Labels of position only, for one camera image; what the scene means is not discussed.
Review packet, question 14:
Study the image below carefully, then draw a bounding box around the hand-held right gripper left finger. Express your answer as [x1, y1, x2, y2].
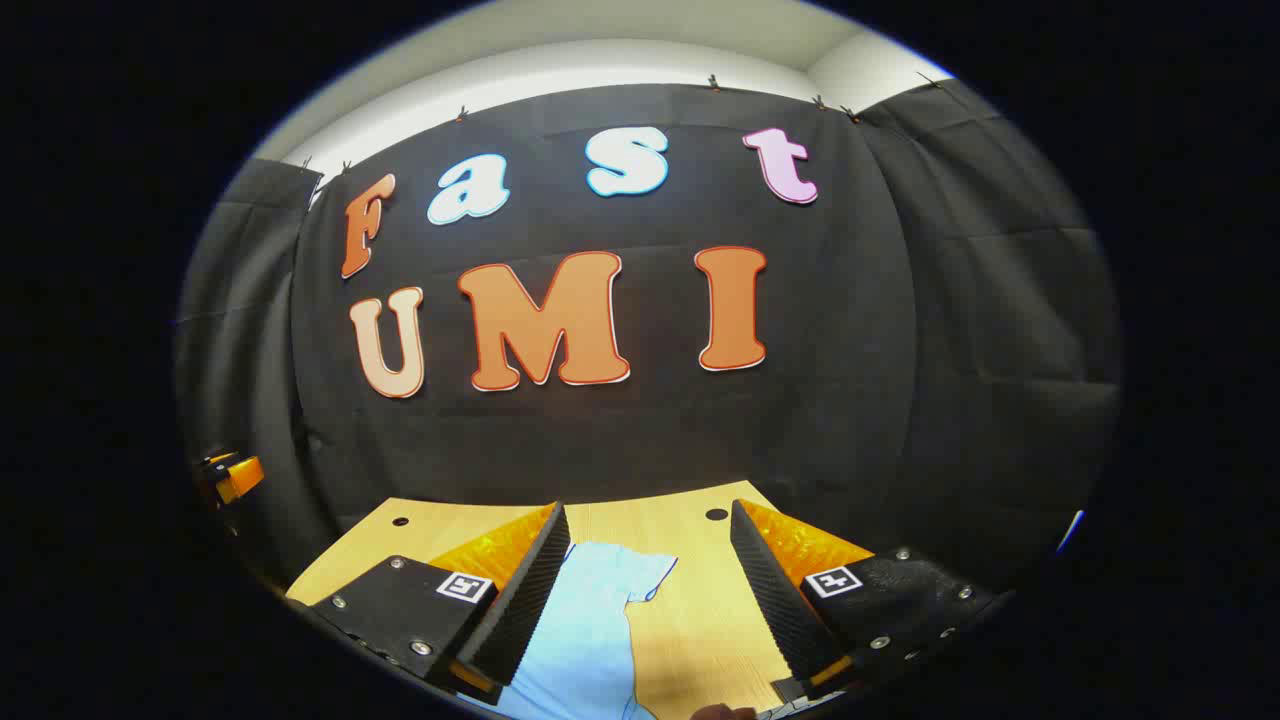
[308, 500, 573, 703]

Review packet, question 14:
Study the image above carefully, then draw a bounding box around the light blue T-shirt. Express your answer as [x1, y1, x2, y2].
[470, 540, 681, 720]

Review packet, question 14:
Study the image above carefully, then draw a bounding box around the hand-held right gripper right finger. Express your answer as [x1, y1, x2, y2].
[728, 498, 1001, 707]

